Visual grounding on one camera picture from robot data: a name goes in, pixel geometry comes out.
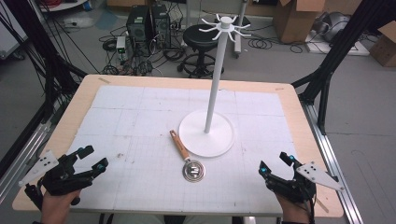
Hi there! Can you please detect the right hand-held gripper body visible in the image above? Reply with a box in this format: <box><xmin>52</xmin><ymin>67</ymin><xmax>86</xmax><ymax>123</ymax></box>
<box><xmin>265</xmin><ymin>161</ymin><xmax>346</xmax><ymax>204</ymax></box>

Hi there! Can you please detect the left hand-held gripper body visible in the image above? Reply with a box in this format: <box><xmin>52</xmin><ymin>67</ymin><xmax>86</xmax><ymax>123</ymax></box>
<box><xmin>18</xmin><ymin>149</ymin><xmax>95</xmax><ymax>210</ymax></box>

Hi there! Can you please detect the person's right hand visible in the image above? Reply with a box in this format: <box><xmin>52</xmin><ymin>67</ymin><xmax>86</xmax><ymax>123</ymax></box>
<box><xmin>275</xmin><ymin>192</ymin><xmax>316</xmax><ymax>224</ymax></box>

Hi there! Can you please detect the person's left hand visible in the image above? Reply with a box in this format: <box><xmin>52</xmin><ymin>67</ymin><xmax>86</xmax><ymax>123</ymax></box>
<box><xmin>40</xmin><ymin>189</ymin><xmax>82</xmax><ymax>224</ymax></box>

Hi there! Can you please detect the white grid mat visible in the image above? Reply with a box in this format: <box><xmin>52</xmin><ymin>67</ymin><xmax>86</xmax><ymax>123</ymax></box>
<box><xmin>64</xmin><ymin>84</ymin><xmax>300</xmax><ymax>217</ymax></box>

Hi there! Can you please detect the white hook stand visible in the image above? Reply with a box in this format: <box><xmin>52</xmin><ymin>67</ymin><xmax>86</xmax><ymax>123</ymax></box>
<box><xmin>177</xmin><ymin>13</ymin><xmax>252</xmax><ymax>159</ymax></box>

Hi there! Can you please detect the small silver power box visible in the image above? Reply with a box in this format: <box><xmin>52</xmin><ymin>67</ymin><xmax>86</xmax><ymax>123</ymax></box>
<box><xmin>115</xmin><ymin>35</ymin><xmax>127</xmax><ymax>62</ymax></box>

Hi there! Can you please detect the white flat board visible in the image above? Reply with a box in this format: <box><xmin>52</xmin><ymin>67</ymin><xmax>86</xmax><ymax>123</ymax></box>
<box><xmin>304</xmin><ymin>30</ymin><xmax>371</xmax><ymax>57</ymax></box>

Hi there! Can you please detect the black computer tower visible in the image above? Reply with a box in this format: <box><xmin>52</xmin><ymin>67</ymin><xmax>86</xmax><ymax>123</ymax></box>
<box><xmin>150</xmin><ymin>3</ymin><xmax>173</xmax><ymax>49</ymax></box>
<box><xmin>125</xmin><ymin>5</ymin><xmax>151</xmax><ymax>44</ymax></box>

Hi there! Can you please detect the large cardboard box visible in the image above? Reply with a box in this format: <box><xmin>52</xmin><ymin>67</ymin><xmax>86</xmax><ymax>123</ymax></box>
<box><xmin>273</xmin><ymin>0</ymin><xmax>327</xmax><ymax>44</ymax></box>

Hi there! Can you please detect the grey round appliance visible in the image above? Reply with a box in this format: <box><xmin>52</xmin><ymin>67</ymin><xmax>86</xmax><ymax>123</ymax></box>
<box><xmin>313</xmin><ymin>11</ymin><xmax>351</xmax><ymax>43</ymax></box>

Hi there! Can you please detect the small cardboard box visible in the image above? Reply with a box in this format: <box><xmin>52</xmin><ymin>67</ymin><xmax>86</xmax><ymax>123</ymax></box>
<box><xmin>369</xmin><ymin>21</ymin><xmax>396</xmax><ymax>68</ymax></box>

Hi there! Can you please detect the white round table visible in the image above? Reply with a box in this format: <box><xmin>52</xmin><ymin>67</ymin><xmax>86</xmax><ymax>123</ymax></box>
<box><xmin>38</xmin><ymin>0</ymin><xmax>90</xmax><ymax>14</ymax></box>

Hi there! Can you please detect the black round stool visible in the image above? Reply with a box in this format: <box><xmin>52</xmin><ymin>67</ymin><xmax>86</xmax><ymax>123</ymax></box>
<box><xmin>177</xmin><ymin>23</ymin><xmax>225</xmax><ymax>79</ymax></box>

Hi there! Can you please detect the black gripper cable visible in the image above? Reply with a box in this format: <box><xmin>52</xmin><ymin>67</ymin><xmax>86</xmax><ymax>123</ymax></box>
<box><xmin>305</xmin><ymin>198</ymin><xmax>318</xmax><ymax>224</ymax></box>

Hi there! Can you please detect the aluminium rail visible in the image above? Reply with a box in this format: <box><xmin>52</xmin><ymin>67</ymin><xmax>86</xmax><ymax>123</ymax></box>
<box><xmin>0</xmin><ymin>122</ymin><xmax>52</xmax><ymax>203</ymax></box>
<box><xmin>300</xmin><ymin>102</ymin><xmax>364</xmax><ymax>224</ymax></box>

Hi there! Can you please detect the round metal utensil wooden handle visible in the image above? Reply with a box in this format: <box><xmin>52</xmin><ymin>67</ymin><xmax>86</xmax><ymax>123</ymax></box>
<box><xmin>169</xmin><ymin>129</ymin><xmax>206</xmax><ymax>183</ymax></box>

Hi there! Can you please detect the black metal frame post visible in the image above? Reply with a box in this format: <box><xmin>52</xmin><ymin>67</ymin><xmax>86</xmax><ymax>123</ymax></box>
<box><xmin>291</xmin><ymin>0</ymin><xmax>396</xmax><ymax>135</ymax></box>
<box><xmin>3</xmin><ymin>0</ymin><xmax>89</xmax><ymax>126</ymax></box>

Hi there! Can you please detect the tangle of black floor cables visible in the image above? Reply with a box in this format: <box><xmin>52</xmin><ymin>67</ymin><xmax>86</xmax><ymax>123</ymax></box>
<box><xmin>98</xmin><ymin>18</ymin><xmax>189</xmax><ymax>77</ymax></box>

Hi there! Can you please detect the coiled black floor cable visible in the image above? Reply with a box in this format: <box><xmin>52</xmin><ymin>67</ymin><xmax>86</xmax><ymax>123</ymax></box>
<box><xmin>247</xmin><ymin>29</ymin><xmax>304</xmax><ymax>54</ymax></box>

